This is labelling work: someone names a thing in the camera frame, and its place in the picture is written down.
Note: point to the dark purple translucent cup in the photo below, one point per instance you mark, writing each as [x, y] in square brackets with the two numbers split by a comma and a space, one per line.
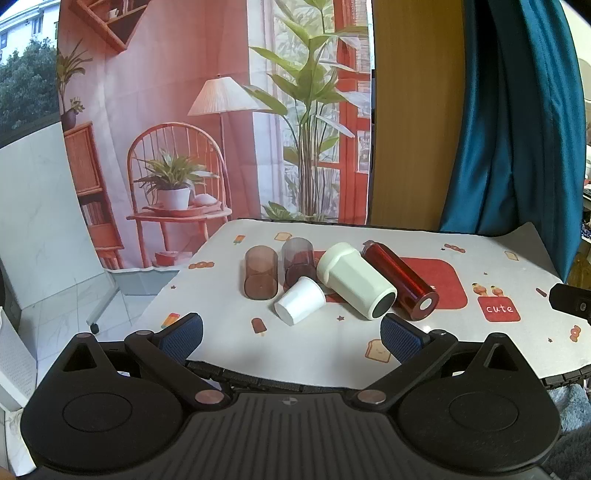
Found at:
[298, 263]

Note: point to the wooden panel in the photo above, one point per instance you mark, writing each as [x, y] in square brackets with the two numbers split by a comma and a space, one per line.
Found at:
[415, 115]

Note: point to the brown translucent plastic cup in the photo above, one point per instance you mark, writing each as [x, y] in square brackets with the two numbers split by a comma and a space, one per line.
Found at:
[261, 274]

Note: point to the printed white tablecloth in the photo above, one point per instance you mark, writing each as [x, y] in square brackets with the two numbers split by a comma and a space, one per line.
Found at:
[466, 350]

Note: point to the white stand leg with caster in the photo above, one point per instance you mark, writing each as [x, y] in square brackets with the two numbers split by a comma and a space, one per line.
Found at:
[102, 304]

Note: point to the cream ribbed plastic cup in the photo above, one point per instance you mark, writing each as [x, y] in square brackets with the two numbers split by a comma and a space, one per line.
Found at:
[358, 284]

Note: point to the white marble board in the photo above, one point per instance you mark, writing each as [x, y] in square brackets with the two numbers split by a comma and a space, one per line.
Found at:
[41, 207]

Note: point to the window with trees outside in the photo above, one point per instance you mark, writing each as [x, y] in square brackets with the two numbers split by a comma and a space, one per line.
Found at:
[27, 78]

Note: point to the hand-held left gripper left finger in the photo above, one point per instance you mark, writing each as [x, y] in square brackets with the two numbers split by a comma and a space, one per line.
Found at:
[182, 339]

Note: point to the grey fluffy cloth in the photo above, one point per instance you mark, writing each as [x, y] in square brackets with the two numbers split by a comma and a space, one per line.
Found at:
[572, 429]

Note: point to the white paper cup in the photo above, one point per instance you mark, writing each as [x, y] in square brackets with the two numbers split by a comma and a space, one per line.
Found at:
[299, 307]

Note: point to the red metallic cup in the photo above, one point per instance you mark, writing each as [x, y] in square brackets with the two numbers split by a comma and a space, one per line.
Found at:
[401, 279]

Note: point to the printed room backdrop cloth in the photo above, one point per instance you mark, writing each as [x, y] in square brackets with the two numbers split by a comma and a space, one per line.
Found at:
[194, 69]

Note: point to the teal curtain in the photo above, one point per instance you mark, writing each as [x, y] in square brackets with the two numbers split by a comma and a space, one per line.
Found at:
[508, 138]

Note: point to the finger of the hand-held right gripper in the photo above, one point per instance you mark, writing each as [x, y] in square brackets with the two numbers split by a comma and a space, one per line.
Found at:
[570, 301]

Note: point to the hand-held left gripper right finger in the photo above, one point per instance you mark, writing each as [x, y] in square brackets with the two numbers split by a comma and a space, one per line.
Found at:
[401, 339]

